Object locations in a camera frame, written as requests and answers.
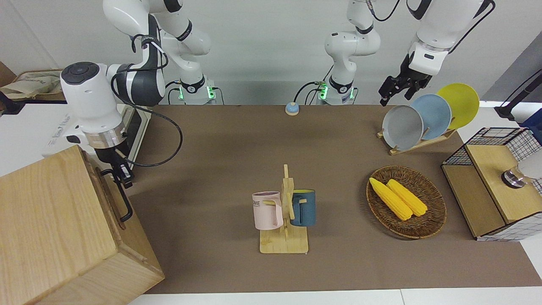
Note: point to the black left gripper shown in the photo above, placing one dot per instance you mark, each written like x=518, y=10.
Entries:
x=408, y=74

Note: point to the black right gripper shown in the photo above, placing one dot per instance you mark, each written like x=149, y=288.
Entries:
x=112, y=156

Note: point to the light wooden drawer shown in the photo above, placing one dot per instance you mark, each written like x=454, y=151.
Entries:
x=95, y=171

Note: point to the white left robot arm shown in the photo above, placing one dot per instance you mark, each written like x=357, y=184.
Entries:
x=351, y=42

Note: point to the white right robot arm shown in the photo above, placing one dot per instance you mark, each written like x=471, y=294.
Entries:
x=93, y=97

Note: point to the grey plate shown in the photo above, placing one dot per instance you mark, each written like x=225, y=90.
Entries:
x=400, y=129

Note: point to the light blue plate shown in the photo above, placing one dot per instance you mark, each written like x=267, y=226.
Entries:
x=436, y=114

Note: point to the wooden plate rack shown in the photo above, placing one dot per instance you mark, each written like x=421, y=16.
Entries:
x=419, y=144

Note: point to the yellow plate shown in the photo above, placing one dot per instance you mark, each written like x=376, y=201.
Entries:
x=463, y=101

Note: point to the white toaster oven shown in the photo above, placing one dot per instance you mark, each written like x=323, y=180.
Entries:
x=57, y=135

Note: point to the light wooden cabinet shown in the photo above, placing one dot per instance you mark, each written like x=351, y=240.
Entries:
x=51, y=220

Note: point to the short yellow corn cob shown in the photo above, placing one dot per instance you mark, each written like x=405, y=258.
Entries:
x=410, y=199

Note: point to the long yellow corn cob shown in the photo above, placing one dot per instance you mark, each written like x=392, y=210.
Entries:
x=391, y=201

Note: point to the small blue round bell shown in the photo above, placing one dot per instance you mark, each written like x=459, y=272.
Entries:
x=292, y=109

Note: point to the black stand pole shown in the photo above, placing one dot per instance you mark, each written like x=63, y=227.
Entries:
x=516, y=99

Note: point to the beige cloth bag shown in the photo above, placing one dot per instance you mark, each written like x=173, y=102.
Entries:
x=34, y=82

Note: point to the wooden box with lid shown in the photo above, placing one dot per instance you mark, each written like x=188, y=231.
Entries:
x=478, y=199

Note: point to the brown wicker basket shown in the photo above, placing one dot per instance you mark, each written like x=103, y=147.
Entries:
x=423, y=224

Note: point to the blue object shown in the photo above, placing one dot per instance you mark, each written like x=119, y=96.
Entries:
x=534, y=125

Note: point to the brown cardboard box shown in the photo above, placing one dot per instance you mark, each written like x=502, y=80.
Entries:
x=19, y=76

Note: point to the silver white cylindrical device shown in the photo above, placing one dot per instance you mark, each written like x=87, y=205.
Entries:
x=514, y=178

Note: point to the dark blue mug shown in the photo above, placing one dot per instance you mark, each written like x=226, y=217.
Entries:
x=307, y=209

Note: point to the pink mug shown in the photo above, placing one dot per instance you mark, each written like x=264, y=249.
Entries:
x=264, y=214

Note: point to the wooden mug rack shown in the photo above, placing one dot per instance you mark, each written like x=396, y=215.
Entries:
x=283, y=243

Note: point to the brown table mat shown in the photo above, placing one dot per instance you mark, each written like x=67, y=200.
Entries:
x=338, y=262

